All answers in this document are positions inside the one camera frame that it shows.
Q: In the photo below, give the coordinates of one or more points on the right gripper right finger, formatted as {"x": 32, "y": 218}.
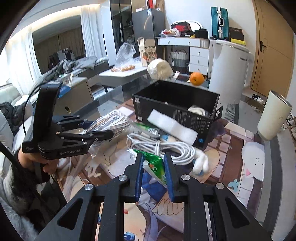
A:
{"x": 229, "y": 219}

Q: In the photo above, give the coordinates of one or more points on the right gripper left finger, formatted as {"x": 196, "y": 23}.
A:
{"x": 96, "y": 213}

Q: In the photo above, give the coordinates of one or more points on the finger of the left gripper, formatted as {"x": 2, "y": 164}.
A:
{"x": 69, "y": 139}
{"x": 71, "y": 122}

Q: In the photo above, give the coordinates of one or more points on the white rope bundle bag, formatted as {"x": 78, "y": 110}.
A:
{"x": 114, "y": 121}

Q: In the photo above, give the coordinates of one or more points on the white plush toy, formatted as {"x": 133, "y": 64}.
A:
{"x": 184, "y": 154}

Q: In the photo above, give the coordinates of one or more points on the green snack packet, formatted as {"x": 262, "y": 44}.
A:
{"x": 153, "y": 165}

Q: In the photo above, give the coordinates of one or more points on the white foam block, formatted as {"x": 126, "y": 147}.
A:
{"x": 172, "y": 127}

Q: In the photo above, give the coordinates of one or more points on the person's left hand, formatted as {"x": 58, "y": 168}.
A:
{"x": 27, "y": 160}

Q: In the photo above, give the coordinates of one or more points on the bed with grey bedding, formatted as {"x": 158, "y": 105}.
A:
{"x": 84, "y": 67}

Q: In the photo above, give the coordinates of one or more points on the anime print desk mat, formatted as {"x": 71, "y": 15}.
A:
{"x": 235, "y": 158}

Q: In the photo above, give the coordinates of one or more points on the grey low side table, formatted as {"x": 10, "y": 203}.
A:
{"x": 113, "y": 79}

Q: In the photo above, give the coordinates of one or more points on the clear plastic bag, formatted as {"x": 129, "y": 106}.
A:
{"x": 124, "y": 58}

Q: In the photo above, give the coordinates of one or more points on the fruit print cardboard box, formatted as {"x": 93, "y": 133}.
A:
{"x": 147, "y": 50}

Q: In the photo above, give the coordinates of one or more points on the black storage box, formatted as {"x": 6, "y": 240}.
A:
{"x": 192, "y": 107}

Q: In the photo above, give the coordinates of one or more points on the cream tumbler cup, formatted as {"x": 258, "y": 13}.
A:
{"x": 276, "y": 110}

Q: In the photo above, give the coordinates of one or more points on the dark grey refrigerator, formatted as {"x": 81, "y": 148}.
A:
{"x": 148, "y": 23}

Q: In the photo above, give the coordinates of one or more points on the striped laundry basket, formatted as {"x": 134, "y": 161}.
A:
{"x": 180, "y": 58}

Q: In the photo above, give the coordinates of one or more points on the orange fruit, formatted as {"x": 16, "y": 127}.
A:
{"x": 196, "y": 78}

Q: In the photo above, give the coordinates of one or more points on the red black shoe box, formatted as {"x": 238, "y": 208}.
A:
{"x": 182, "y": 27}

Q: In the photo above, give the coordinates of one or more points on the white desk with drawers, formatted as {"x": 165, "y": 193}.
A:
{"x": 197, "y": 48}

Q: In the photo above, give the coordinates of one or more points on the white tall appliance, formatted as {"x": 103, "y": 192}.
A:
{"x": 231, "y": 70}

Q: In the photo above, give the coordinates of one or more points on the wooden door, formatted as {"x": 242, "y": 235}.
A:
{"x": 274, "y": 55}

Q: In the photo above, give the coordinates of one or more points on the teal suitcase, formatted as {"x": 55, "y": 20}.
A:
{"x": 220, "y": 23}

